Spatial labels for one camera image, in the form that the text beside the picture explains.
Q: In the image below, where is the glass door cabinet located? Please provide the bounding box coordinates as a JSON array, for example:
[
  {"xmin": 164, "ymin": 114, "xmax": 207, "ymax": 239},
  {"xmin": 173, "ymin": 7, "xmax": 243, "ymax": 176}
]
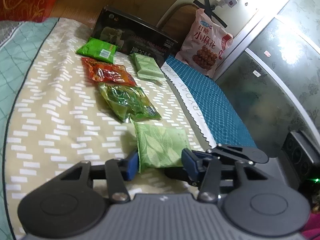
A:
[{"xmin": 214, "ymin": 0, "xmax": 320, "ymax": 160}]

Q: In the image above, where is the black tape cross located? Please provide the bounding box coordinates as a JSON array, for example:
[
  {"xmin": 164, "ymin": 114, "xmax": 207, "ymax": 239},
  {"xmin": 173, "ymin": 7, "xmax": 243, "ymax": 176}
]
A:
[{"xmin": 193, "ymin": 0, "xmax": 228, "ymax": 29}]

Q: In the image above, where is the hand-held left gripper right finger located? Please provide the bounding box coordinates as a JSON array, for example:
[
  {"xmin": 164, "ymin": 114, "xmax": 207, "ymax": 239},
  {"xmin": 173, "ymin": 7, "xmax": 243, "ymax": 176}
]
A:
[{"xmin": 181, "ymin": 149, "xmax": 258, "ymax": 203}]

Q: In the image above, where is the black speaker box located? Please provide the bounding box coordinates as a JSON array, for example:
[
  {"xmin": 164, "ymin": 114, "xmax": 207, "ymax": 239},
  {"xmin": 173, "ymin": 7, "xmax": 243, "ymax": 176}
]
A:
[{"xmin": 281, "ymin": 130, "xmax": 320, "ymax": 180}]

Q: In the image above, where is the patterned beige and blue bedsheet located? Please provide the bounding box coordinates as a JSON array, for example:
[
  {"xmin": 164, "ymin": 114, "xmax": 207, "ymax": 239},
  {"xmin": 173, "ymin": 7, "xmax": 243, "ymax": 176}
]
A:
[{"xmin": 5, "ymin": 17, "xmax": 258, "ymax": 238}]

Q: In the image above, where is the red gift bag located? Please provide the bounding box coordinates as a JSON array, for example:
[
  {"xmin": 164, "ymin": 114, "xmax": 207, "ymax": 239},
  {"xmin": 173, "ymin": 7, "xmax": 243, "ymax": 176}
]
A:
[{"xmin": 0, "ymin": 0, "xmax": 64, "ymax": 22}]

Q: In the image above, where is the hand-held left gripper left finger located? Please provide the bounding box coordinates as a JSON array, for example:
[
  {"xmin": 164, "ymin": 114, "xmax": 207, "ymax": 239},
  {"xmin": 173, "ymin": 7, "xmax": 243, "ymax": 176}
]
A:
[{"xmin": 49, "ymin": 150, "xmax": 140, "ymax": 204}]

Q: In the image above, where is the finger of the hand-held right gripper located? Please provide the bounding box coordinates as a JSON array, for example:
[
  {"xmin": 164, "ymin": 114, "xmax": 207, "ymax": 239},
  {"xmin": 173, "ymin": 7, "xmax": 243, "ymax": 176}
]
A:
[{"xmin": 197, "ymin": 143, "xmax": 270, "ymax": 166}]

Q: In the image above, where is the grey green quilt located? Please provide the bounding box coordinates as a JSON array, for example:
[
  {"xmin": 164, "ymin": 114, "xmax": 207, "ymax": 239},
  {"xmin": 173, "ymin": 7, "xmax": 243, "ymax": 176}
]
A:
[{"xmin": 0, "ymin": 17, "xmax": 59, "ymax": 240}]

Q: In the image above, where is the pale green snack packet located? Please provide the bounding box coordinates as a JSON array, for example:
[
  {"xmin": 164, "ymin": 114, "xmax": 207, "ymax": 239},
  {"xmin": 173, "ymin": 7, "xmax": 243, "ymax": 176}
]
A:
[{"xmin": 130, "ymin": 52, "xmax": 167, "ymax": 82}]

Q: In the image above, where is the red snack packet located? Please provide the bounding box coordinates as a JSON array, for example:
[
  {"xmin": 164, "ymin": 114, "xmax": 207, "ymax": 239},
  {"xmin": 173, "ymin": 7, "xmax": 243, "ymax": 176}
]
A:
[{"xmin": 81, "ymin": 57, "xmax": 137, "ymax": 86}]

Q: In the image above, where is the clear green snack packet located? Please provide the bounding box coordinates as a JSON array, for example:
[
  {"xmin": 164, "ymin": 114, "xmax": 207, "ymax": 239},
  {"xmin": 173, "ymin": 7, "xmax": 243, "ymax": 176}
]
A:
[{"xmin": 98, "ymin": 82, "xmax": 162, "ymax": 123}]

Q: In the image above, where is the black cardboard box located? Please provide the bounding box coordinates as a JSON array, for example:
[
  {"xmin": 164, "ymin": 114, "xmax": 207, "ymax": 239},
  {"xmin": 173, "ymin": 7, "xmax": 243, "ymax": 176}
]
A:
[{"xmin": 91, "ymin": 5, "xmax": 180, "ymax": 64}]

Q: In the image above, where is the light green leaf print packet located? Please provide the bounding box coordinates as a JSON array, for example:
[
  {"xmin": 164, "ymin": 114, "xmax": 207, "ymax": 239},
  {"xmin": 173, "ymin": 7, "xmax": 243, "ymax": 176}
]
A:
[{"xmin": 132, "ymin": 121, "xmax": 193, "ymax": 173}]

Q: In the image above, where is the green snack packet white label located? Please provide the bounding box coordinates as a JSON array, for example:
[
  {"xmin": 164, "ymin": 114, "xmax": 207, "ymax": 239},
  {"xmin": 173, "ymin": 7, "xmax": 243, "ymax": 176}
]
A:
[{"xmin": 76, "ymin": 37, "xmax": 118, "ymax": 64}]

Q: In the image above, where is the large pink snack bag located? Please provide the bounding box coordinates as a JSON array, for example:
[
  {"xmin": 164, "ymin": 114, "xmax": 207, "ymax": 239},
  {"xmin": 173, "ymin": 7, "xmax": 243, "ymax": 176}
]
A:
[{"xmin": 174, "ymin": 8, "xmax": 234, "ymax": 78}]

